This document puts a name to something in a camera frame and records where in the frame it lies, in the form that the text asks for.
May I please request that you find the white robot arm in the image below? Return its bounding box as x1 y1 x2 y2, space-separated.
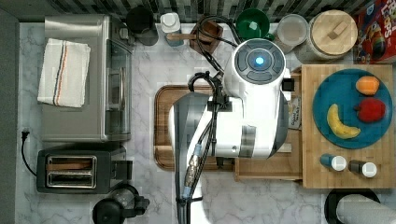
168 38 294 224

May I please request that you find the small packet in drawer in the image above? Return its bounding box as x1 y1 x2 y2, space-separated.
288 97 302 130

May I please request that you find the light bamboo drawer cabinet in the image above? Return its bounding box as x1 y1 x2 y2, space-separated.
301 64 395 189

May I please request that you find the dark wooden cutting board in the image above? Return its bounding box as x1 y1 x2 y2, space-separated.
153 85 233 172

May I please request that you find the dark wooden utensil holder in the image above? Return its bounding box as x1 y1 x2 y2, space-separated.
165 19 224 55

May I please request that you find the stainless steel toaster oven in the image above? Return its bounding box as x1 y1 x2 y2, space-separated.
37 14 132 142

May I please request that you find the white bottle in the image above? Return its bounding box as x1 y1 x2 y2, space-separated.
160 12 184 47

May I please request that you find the green bowl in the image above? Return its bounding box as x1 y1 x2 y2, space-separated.
235 8 275 41

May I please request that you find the black round canister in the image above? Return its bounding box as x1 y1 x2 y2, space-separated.
126 6 159 46

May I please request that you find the white striped dish towel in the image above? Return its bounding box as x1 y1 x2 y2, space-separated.
37 38 91 108

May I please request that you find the yellow banana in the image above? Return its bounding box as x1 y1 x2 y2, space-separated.
327 104 361 139

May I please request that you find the blue plate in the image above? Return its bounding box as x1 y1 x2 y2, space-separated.
313 69 392 149

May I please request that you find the blue shaker with white cap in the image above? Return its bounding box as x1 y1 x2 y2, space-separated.
319 153 347 172

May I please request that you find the black two-slot toaster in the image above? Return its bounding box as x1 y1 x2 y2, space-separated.
36 144 133 194

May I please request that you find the glass jar with wooden lid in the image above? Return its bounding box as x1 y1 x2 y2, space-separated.
295 9 358 63

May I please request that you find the grey roll on black base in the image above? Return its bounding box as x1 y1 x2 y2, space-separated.
324 189 396 224

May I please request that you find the orange fruit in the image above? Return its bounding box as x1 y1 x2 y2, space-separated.
356 76 380 96

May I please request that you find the red apple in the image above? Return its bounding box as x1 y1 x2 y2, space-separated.
354 98 386 122

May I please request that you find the dark shaker with white cap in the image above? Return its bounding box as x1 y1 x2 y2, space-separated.
348 160 377 178

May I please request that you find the Froot Loops cereal box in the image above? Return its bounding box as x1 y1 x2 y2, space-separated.
354 0 396 64

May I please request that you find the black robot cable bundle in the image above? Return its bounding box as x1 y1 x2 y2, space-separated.
176 15 244 224

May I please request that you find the black toaster power cord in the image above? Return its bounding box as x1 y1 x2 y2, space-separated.
21 130 38 177

